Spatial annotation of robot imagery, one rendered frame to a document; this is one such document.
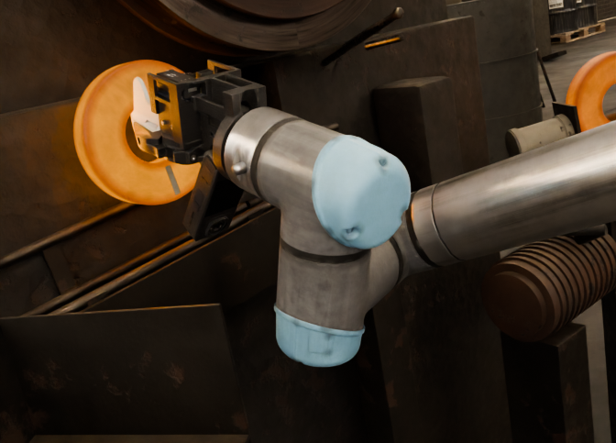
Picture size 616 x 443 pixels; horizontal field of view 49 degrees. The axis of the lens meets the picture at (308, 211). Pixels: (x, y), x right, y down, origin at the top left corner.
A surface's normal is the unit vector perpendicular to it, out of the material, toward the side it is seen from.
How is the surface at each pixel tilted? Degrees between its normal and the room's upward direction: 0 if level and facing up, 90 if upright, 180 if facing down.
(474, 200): 66
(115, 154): 88
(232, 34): 90
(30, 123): 90
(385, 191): 105
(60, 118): 90
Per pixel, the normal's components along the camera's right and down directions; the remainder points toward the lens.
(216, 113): -0.75, 0.32
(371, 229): 0.66, 0.33
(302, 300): -0.44, 0.33
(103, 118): 0.63, 0.06
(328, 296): 0.10, 0.40
